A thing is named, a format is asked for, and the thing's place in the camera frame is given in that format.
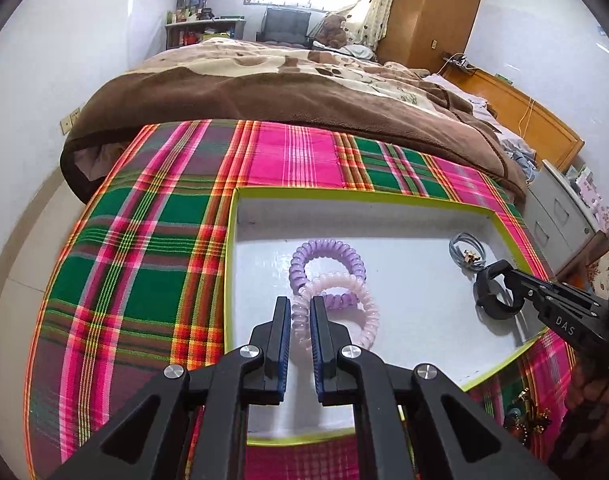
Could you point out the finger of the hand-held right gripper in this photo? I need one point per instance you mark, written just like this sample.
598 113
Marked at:
567 329
534 286

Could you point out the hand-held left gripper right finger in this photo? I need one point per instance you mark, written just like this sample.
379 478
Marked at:
317 345

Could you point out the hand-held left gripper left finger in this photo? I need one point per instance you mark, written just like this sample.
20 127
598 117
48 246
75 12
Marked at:
283 340

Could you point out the white tray with yellow-green rim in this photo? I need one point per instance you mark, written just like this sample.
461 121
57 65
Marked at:
414 305

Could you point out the tangled bead jewelry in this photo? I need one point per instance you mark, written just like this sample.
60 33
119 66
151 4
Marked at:
527 414

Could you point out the person's right hand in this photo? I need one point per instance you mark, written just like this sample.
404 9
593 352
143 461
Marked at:
592 395

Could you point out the red patterned bag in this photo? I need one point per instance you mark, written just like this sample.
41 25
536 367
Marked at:
602 270

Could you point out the grey nightstand with drawers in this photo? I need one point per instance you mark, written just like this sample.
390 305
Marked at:
559 215

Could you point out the light blue clothing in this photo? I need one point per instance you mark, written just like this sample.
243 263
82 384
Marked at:
522 155

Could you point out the plaid pink and green cloth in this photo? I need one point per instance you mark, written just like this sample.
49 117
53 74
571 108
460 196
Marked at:
134 285

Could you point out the wooden headboard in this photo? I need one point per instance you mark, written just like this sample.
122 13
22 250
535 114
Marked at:
524 110

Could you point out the power strip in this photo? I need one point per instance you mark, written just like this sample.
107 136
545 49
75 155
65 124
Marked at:
457 62

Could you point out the brown blanket bed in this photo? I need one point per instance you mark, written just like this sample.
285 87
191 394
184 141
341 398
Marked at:
234 90

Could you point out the wooden wardrobe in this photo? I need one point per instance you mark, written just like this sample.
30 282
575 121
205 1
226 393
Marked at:
434 15

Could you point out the brown teddy bear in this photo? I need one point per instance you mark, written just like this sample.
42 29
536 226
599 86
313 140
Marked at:
332 30

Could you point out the dark grey armchair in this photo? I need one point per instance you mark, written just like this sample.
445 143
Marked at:
284 25

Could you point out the white shelf with bottles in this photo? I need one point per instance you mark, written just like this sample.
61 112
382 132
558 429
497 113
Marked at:
204 30

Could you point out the patterned curtain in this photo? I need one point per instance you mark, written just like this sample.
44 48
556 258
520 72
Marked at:
374 2

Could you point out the wall socket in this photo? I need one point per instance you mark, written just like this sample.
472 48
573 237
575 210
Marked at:
69 119

